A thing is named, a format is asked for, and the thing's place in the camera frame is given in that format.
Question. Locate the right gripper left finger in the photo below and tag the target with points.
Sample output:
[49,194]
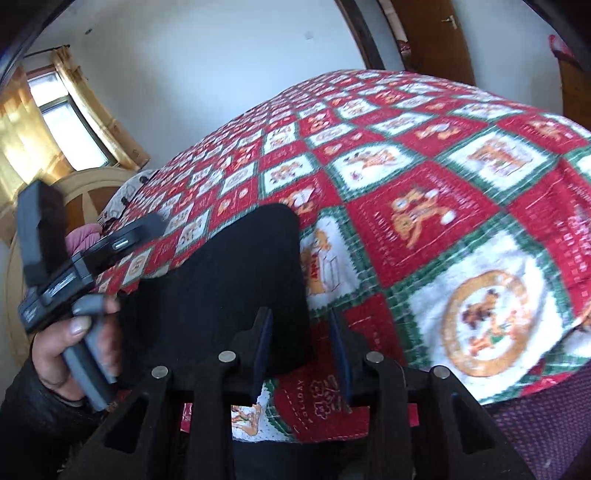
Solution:
[179,426]

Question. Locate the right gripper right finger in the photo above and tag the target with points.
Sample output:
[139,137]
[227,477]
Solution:
[423,424]

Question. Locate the black pants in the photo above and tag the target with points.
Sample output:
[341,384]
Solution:
[192,312]

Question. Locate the person's left hand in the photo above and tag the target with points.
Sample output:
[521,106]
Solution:
[49,344]

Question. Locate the pink folded quilt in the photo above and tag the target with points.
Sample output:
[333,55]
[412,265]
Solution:
[82,238]

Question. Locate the cream and brown headboard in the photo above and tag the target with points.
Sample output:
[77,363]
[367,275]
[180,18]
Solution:
[86,193]

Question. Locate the white patterned pillow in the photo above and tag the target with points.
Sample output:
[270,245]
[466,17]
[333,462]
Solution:
[123,196]

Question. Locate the yellow left curtain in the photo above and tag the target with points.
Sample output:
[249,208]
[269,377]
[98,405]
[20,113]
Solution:
[28,149]

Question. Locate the yellow curtain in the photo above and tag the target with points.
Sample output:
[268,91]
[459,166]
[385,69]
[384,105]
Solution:
[28,149]
[126,151]

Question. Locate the yellow right curtain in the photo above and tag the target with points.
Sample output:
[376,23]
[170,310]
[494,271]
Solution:
[126,151]

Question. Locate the red checkered cartoon bedspread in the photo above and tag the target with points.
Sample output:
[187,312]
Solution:
[450,226]

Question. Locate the brown wooden door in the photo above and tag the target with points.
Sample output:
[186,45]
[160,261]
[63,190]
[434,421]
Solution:
[436,49]

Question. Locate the window with dark frame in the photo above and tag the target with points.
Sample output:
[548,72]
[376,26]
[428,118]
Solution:
[73,134]

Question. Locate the dark brown door frame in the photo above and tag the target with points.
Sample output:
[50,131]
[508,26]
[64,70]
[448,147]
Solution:
[361,34]

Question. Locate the silver door handle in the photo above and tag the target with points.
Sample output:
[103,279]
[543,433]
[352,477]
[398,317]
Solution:
[452,21]

